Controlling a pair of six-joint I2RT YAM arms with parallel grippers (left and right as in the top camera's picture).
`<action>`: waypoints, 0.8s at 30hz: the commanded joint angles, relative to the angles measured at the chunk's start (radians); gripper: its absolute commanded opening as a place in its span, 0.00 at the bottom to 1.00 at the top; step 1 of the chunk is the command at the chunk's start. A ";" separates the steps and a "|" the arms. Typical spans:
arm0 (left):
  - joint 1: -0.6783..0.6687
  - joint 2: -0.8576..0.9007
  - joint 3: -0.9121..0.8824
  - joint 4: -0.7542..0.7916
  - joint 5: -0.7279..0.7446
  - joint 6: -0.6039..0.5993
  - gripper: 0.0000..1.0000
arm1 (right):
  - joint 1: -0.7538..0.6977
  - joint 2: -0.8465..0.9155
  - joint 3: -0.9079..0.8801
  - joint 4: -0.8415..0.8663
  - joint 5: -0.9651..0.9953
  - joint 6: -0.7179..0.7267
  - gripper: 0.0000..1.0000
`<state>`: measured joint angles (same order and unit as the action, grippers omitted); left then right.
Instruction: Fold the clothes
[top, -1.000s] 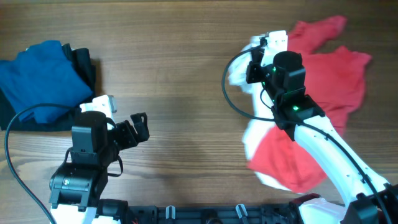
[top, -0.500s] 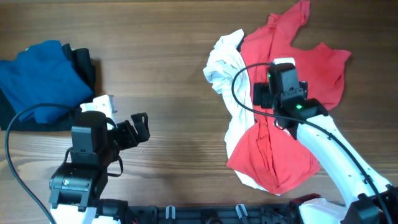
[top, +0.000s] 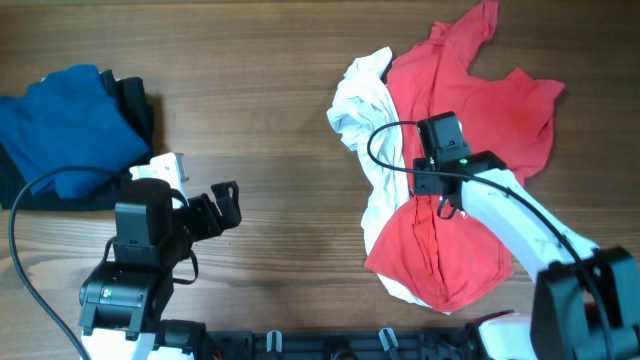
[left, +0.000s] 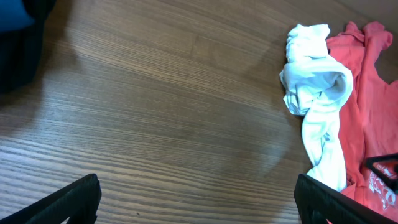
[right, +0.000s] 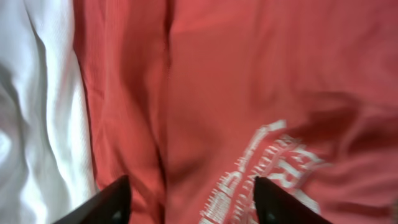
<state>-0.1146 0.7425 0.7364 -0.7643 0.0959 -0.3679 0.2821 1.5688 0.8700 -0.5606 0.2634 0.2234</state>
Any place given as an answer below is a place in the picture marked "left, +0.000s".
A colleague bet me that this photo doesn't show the blue folded shirt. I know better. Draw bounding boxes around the blue folded shirt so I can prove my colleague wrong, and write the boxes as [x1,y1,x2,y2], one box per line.
[0,0,34,33]

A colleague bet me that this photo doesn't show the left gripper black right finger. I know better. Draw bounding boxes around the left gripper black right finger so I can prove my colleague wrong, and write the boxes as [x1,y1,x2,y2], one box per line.
[294,174,397,224]

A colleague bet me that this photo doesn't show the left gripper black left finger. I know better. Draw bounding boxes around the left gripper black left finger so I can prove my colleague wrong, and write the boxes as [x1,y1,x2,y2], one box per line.
[1,174,102,224]

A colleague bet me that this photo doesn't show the white t-shirt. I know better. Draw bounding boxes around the white t-shirt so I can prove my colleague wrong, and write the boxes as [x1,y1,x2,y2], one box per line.
[279,24,353,191]

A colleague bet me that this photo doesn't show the red t-shirt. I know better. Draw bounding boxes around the red t-shirt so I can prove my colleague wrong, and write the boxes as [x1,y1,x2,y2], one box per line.
[327,22,397,221]

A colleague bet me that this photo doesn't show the black folded garment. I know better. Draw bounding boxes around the black folded garment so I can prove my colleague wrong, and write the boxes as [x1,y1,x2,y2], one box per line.
[1,0,56,94]

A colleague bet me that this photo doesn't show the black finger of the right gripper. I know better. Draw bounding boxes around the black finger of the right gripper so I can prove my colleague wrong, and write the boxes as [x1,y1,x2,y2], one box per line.
[364,153,397,192]

